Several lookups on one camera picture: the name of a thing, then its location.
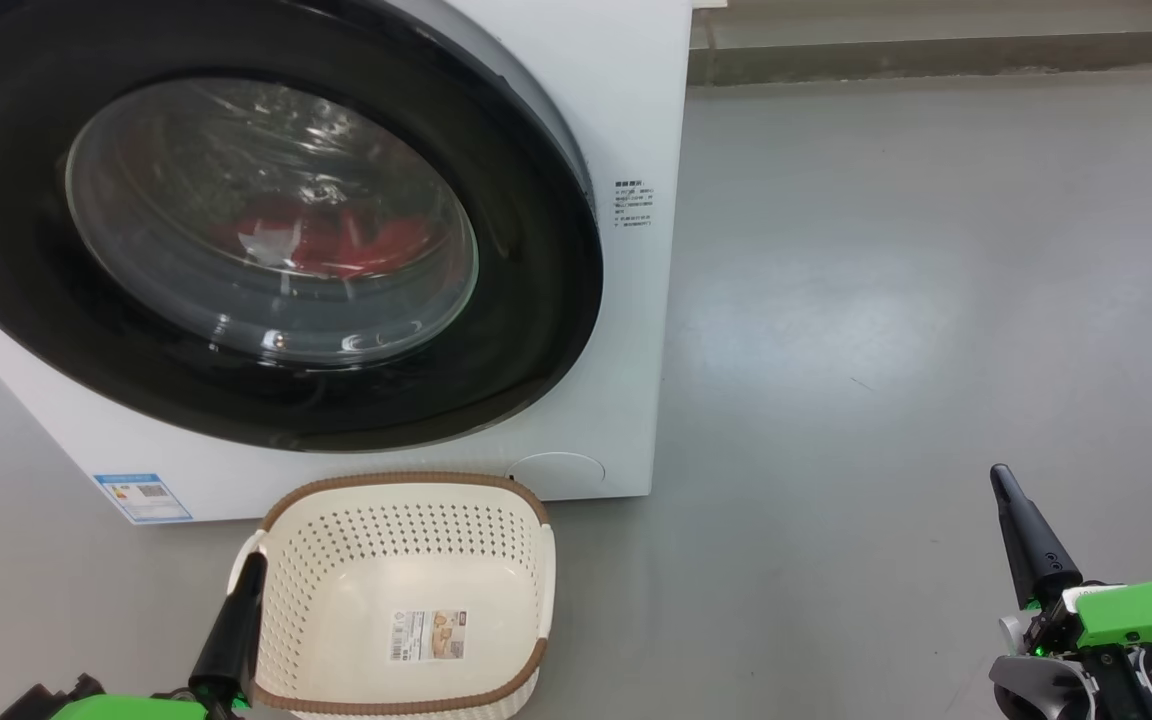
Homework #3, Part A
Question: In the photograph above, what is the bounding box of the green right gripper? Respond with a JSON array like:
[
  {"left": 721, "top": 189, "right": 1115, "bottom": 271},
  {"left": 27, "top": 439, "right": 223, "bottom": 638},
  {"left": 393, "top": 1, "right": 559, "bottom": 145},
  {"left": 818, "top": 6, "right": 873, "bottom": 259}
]
[{"left": 989, "top": 464, "right": 1152, "bottom": 657}]

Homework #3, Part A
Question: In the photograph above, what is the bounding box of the blue energy label sticker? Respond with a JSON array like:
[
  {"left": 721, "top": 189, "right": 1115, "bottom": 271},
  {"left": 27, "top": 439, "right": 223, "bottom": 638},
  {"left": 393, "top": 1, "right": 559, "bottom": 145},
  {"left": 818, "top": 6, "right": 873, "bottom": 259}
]
[{"left": 93, "top": 473, "right": 193, "bottom": 524}]

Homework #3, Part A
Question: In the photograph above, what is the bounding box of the paper product sticker with barcode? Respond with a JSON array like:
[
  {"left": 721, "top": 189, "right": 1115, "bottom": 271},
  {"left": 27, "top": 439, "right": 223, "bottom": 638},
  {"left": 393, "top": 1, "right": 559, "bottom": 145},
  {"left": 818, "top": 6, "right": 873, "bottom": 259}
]
[{"left": 389, "top": 609, "right": 468, "bottom": 663}]

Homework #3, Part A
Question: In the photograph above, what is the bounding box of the round glass washer door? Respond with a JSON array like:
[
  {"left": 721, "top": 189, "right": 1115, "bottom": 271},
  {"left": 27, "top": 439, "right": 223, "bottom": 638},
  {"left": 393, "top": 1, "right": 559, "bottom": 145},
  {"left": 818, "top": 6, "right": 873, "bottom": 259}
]
[{"left": 0, "top": 0, "right": 605, "bottom": 453}]

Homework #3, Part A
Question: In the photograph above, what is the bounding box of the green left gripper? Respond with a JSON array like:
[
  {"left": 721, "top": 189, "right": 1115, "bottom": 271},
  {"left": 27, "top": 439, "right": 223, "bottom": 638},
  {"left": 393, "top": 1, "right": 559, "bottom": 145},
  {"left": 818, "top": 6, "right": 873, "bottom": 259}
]
[{"left": 49, "top": 550, "right": 269, "bottom": 720}]

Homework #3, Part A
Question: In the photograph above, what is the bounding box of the white front-load washing machine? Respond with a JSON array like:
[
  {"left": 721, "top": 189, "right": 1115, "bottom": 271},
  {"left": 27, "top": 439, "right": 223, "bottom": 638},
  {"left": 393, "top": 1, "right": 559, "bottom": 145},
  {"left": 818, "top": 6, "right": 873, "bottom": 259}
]
[{"left": 0, "top": 0, "right": 693, "bottom": 525}]

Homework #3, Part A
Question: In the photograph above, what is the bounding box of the cream laundry basket brown rim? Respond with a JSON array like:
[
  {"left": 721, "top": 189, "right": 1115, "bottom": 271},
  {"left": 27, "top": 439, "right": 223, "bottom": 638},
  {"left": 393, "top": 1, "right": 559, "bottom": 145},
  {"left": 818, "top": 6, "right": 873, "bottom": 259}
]
[{"left": 227, "top": 472, "right": 557, "bottom": 719}]

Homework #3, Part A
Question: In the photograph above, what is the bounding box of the grey wall baseboard strip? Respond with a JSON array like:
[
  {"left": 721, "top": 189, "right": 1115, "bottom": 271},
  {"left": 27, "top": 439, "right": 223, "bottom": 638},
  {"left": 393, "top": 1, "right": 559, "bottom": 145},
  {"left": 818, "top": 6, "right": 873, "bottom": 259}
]
[{"left": 688, "top": 28, "right": 1152, "bottom": 86}]

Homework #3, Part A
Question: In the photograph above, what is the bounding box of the red and white garment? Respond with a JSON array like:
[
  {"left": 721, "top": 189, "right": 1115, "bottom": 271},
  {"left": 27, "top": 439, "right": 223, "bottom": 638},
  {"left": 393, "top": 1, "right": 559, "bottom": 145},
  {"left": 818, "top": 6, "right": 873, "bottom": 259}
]
[{"left": 221, "top": 195, "right": 432, "bottom": 279}]

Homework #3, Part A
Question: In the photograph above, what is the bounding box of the round white drain filter cover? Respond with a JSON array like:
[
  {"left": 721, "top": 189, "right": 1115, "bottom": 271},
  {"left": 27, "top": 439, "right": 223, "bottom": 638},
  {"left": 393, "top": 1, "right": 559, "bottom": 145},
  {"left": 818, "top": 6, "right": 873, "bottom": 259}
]
[{"left": 508, "top": 452, "right": 606, "bottom": 501}]

